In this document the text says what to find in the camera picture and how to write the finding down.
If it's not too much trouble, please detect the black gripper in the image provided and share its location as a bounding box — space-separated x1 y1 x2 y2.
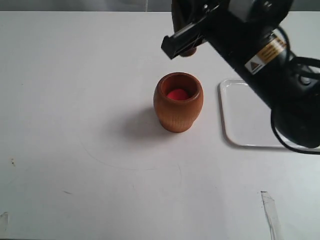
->
161 0 293 60

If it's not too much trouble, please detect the brown wooden pestle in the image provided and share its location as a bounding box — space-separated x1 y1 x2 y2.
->
180 48 197 57

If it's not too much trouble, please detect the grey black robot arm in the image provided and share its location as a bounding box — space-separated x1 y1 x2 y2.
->
161 0 320 149

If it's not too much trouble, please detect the red ball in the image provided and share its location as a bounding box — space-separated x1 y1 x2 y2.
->
167 88 190 101

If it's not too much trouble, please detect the wooden mortar cup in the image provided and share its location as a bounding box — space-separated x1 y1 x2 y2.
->
153 72 204 133

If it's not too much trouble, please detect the white plastic tray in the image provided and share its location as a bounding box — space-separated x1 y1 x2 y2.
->
218 79 285 149

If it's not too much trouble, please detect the clear tape strip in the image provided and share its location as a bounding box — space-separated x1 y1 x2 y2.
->
260 191 284 240

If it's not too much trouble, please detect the black cable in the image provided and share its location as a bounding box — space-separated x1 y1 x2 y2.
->
271 24 320 155

